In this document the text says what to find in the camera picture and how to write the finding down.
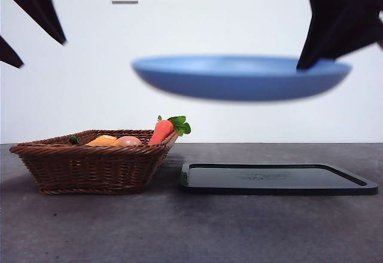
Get black rectangular tray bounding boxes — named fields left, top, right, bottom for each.
left=178, top=163, right=378, bottom=197

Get blue round plate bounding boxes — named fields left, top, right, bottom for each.
left=130, top=54, right=353, bottom=102

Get yellow corn cob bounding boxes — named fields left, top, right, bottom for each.
left=84, top=135, right=123, bottom=148

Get orange carrot with green leaves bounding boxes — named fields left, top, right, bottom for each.
left=148, top=115, right=192, bottom=146

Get brown wicker basket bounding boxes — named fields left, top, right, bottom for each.
left=8, top=129, right=180, bottom=196

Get brown egg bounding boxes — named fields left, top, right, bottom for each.
left=116, top=136, right=144, bottom=148

